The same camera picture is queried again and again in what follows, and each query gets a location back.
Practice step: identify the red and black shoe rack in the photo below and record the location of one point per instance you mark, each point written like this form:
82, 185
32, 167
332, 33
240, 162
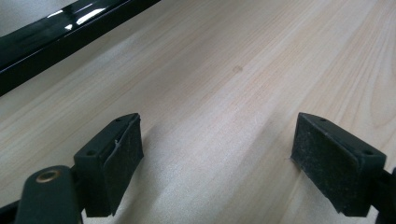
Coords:
46, 35

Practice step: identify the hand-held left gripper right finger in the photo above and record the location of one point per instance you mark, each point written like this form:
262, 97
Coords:
336, 168

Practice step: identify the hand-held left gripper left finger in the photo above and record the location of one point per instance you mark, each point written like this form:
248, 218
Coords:
109, 168

